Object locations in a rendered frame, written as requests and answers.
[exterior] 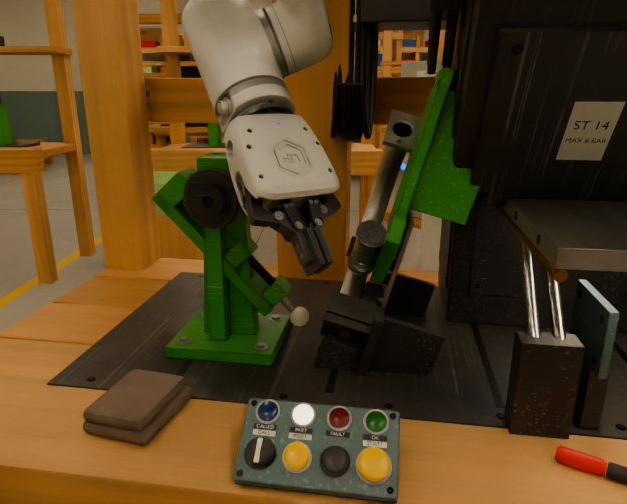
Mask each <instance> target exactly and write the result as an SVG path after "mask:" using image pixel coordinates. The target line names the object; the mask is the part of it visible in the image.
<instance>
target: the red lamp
mask: <svg viewBox="0 0 627 504"><path fill-rule="evenodd" d="M349 420H350V416H349V413H348V412H347V410H345V409H343V408H335V409H333V410H332V411H331V412H330V414H329V422H330V424H331V425H332V426H333V427H335V428H343V427H345V426H347V424H348V423H349Z"/></svg>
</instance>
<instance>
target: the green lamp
mask: <svg viewBox="0 0 627 504"><path fill-rule="evenodd" d="M365 423H366V426H367V427H368V429H369V430H371V431H373V432H380V431H382V430H384V429H385V427H386V425H387V419H386V417H385V415H384V414H383V413H381V412H379V411H372V412H370V413H369V414H368V415H367V417H366V420H365Z"/></svg>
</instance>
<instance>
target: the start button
mask: <svg viewBox="0 0 627 504"><path fill-rule="evenodd" d="M357 466H358V471H359V473H360V475H361V476H362V477H363V478H364V479H365V480H367V481H369V482H380V481H382V480H383V479H385V478H386V477H387V475H388V473H389V470H390V460H389V457H388V455H387V454H386V453H385V452H384V451H383V450H382V449H380V448H377V447H369V448H366V449H364V450H363V451H362V452H361V453H360V455H359V457H358V461H357Z"/></svg>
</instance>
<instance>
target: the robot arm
mask: <svg viewBox="0 0 627 504"><path fill-rule="evenodd" d="M181 20H182V28H183V31H184V33H185V36H186V39H187V41H188V44H189V46H190V49H191V52H192V54H193V57H194V60H195V62H196V65H197V67H198V70H199V73H200V75H201V78H202V80H203V83H204V86H205V88H206V91H207V93H208V96H209V99H210V101H211V104H212V107H213V109H214V112H215V114H216V117H217V120H218V123H219V125H220V128H221V130H222V133H223V135H224V141H225V149H226V156H227V161H228V166H229V171H230V175H231V178H232V182H233V185H234V189H235V192H236V195H237V198H238V200H239V203H240V205H241V207H242V209H243V211H244V213H245V214H246V215H247V216H248V221H249V223H250V225H252V226H260V227H270V228H272V229H274V230H275V231H277V232H278V233H280V234H282V236H283V238H284V240H285V241H287V242H291V243H292V246H293V248H294V251H295V253H296V256H297V258H298V261H299V263H300V265H301V266H302V267H303V270H304V272H305V275H306V276H312V275H313V274H316V275H317V274H321V273H322V272H323V271H324V270H326V269H327V268H328V267H329V266H330V265H331V264H333V257H332V254H331V251H330V248H329V246H328V244H327V241H326V239H325V236H324V234H323V232H322V229H321V228H322V227H323V225H324V220H325V218H327V217H329V216H331V215H333V214H335V213H336V212H337V211H338V210H339V209H340V208H341V204H340V202H339V201H338V199H337V198H336V196H335V195H334V193H333V192H335V191H337V190H338V189H339V188H340V182H339V179H338V177H337V175H336V172H335V170H334V168H333V166H332V164H331V162H330V160H329V158H328V156H327V155H326V153H325V151H324V149H323V147H322V146H321V144H320V142H319V140H318V139H317V137H316V136H315V134H314V133H313V131H312V130H311V128H310V127H309V125H308V124H307V123H306V121H305V120H304V119H303V118H302V117H301V116H300V115H295V114H294V113H295V105H294V102H293V100H292V98H291V95H290V93H289V91H288V89H287V86H286V84H285V82H284V78H285V77H287V76H289V75H291V74H294V73H296V72H298V71H301V70H303V69H305V68H308V67H310V66H312V65H314V64H316V63H318V62H320V61H322V60H323V59H324V58H326V57H327V56H328V54H329V53H330V51H331V49H332V45H333V38H332V36H333V33H332V30H331V26H330V19H329V17H328V14H327V10H326V6H325V3H324V0H276V1H275V2H274V3H272V4H270V5H268V6H265V7H263V8H261V9H257V10H253V9H252V6H251V4H250V2H249V0H190V1H189V2H188V3H187V5H186V6H185V8H184V10H183V14H182V19H181Z"/></svg>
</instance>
